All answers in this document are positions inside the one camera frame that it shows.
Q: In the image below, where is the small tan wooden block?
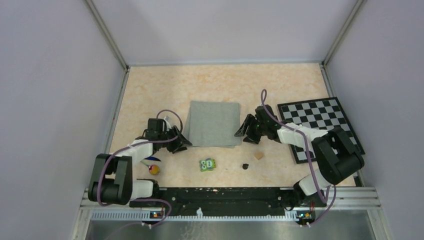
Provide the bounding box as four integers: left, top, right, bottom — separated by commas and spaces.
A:
254, 151, 264, 160

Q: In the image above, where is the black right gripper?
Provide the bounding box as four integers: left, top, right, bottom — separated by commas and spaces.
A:
234, 114, 267, 145

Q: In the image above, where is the green owl toy block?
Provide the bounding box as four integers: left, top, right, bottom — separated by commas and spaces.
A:
199, 158, 217, 172

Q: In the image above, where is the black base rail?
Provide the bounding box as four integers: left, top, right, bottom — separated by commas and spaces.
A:
129, 187, 326, 217

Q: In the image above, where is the aluminium frame rail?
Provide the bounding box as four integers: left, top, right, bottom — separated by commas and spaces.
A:
79, 187, 381, 223

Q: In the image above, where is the blue pen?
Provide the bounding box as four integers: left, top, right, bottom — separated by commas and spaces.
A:
145, 156, 161, 162

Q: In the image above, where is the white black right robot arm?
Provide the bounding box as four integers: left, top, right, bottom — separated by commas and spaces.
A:
182, 101, 365, 206

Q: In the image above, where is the black white checkerboard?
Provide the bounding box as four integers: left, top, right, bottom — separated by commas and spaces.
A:
277, 97, 365, 164

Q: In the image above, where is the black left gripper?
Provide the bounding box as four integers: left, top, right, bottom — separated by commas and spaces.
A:
158, 125, 192, 154

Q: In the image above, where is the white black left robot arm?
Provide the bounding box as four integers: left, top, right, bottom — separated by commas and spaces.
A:
87, 118, 192, 207

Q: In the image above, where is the red yellow ball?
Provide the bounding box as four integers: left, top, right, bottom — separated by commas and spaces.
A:
148, 164, 161, 176

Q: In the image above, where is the grey-green cloth napkin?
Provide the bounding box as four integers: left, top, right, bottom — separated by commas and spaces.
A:
183, 101, 242, 148

